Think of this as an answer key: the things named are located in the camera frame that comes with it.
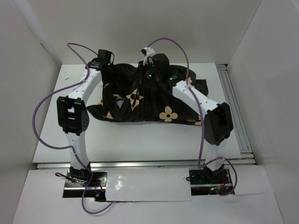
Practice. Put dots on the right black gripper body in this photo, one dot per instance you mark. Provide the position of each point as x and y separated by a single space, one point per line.
147 72

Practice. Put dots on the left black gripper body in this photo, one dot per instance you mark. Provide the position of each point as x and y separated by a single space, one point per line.
108 64

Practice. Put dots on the black beige patterned pillowcase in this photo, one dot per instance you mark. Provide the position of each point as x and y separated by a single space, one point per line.
127 96

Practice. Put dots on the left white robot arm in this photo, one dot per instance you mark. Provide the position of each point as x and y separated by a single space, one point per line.
73 115

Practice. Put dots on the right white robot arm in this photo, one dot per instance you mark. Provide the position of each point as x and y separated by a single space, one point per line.
216 118

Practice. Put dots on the white cover plate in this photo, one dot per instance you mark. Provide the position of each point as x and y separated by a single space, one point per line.
148 185

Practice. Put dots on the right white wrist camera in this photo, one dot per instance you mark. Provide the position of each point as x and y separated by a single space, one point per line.
147 52

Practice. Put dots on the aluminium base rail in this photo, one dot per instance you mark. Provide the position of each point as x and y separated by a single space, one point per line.
200 184

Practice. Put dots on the aluminium side rail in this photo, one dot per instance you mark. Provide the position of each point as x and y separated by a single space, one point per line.
239 127

